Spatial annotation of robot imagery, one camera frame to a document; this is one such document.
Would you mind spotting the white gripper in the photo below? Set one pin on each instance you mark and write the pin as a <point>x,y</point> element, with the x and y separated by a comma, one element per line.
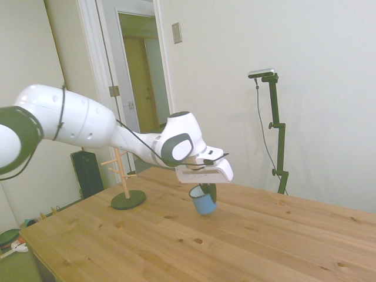
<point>205,175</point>

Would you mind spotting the light blue enamel mug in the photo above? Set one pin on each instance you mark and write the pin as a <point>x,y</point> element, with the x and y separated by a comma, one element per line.
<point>203,204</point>

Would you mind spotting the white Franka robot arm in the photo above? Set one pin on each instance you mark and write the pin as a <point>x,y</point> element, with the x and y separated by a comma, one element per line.
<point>82,117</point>

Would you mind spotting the wooden mug tree black base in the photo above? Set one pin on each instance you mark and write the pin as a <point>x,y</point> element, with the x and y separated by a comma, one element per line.
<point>129,200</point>

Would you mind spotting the metal door latch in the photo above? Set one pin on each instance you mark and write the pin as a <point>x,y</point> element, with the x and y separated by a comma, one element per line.
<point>130,104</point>

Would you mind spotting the black radiator heater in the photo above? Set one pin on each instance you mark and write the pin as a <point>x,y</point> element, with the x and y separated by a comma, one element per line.
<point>86,176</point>

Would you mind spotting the wooden hallway door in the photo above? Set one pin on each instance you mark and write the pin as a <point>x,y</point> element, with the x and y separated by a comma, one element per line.
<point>138,82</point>

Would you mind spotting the metal door hinge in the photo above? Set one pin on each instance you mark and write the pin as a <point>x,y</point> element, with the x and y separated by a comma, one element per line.
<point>114,91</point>

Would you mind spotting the white open door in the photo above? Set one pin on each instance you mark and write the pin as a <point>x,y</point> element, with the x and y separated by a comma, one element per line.
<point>117,58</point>

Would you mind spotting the white and orange floor item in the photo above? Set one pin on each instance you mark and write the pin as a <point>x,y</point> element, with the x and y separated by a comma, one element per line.
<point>21,247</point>

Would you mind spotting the green round floor item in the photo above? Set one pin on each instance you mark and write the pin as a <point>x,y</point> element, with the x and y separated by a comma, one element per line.
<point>8,238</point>

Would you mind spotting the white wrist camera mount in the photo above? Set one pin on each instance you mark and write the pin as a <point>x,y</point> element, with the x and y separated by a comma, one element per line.
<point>213,154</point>

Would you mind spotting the black camera stand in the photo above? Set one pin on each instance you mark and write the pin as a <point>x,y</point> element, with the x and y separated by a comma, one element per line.
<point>281,147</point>

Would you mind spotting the grey exterior camera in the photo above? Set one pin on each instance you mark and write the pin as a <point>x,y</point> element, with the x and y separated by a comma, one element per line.
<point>262,73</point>

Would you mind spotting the grey wall switch plate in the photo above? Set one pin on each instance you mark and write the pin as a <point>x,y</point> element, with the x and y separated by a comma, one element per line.
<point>176,33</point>

